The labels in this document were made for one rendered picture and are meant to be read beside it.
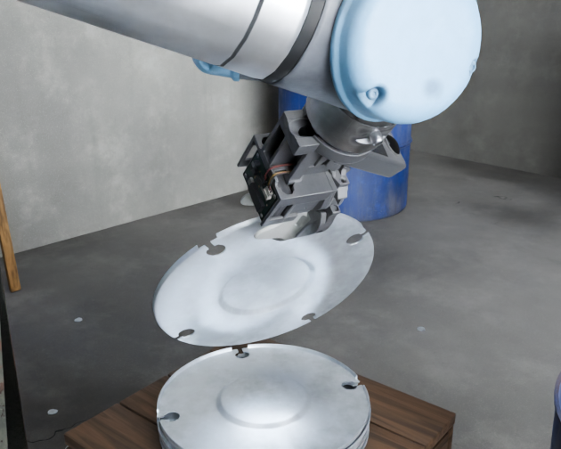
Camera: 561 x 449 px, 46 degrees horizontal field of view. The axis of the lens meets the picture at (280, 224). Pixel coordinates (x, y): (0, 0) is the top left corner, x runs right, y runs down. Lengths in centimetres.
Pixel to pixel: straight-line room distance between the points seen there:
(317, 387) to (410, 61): 72
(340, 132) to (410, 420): 55
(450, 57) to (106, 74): 241
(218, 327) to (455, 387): 94
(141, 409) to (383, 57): 79
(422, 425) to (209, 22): 77
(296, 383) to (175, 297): 25
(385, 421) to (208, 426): 25
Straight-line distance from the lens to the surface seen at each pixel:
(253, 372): 101
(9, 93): 252
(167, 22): 30
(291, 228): 70
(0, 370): 103
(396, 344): 189
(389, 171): 68
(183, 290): 80
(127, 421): 100
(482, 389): 174
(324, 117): 54
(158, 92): 283
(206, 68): 45
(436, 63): 32
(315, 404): 94
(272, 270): 83
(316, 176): 62
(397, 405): 102
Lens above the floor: 92
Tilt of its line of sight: 20 degrees down
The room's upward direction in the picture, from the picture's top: straight up
